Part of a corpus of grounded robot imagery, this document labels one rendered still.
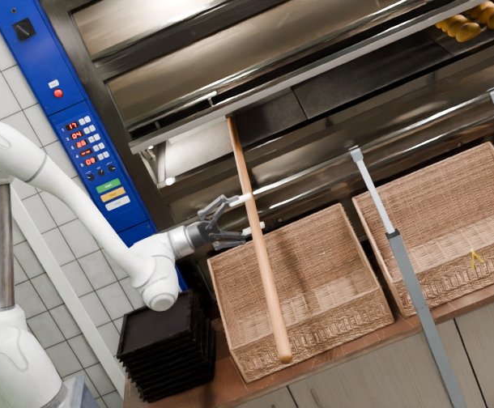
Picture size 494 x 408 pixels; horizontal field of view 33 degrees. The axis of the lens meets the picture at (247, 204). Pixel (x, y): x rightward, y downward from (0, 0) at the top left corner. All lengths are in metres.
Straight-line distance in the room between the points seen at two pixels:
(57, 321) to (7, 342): 1.00
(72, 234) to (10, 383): 0.93
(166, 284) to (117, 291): 0.90
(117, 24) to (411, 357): 1.50
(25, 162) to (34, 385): 0.62
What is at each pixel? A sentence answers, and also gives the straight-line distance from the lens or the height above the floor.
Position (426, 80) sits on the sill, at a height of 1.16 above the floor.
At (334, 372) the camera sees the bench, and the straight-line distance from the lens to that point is 2.92.
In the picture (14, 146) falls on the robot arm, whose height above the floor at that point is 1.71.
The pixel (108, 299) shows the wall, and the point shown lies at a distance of 3.34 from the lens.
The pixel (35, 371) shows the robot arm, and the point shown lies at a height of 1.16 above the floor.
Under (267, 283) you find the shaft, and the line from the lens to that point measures 2.15.
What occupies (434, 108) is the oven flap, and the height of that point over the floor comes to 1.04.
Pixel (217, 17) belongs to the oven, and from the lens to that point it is 2.96.
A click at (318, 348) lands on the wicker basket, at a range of 2.91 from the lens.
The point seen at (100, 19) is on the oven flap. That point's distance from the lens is 2.97.
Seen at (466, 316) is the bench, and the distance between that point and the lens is 2.92.
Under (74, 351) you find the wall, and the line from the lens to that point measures 3.47.
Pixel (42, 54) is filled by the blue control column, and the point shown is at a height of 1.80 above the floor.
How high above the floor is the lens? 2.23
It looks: 23 degrees down
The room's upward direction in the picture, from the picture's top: 25 degrees counter-clockwise
